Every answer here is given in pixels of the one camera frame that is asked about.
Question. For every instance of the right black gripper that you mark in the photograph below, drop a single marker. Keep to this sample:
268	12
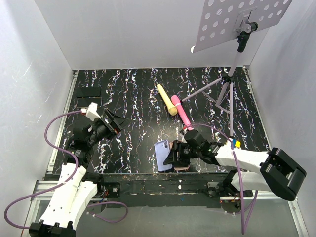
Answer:
180	161

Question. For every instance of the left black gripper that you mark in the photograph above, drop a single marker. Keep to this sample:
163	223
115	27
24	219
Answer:
117	124

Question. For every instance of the purple phone case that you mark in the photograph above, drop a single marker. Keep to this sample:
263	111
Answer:
162	150

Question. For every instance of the black smartphone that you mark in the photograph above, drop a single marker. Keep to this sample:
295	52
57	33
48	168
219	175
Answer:
85	92

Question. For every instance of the pink phone case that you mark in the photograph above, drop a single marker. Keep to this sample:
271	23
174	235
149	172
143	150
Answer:
181	169

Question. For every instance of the phone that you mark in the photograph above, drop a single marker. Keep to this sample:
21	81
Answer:
85	102

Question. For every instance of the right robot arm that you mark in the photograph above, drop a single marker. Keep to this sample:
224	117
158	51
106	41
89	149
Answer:
274	171

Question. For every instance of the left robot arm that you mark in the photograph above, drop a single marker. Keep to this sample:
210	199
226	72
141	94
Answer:
75	186

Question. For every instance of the yellow toy microphone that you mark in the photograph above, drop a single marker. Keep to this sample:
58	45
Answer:
170	107

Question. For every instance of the pink toy microphone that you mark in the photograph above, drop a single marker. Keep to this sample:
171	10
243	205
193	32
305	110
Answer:
177	103

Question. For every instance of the toy building blocks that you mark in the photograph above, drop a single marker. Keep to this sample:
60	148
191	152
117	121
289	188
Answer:
236	144

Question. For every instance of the purple music stand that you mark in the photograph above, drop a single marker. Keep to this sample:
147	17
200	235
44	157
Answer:
226	20

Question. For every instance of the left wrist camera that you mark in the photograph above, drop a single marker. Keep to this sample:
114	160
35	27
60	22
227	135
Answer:
91	111

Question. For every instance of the black base frame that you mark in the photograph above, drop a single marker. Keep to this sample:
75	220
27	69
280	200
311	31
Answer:
163	189

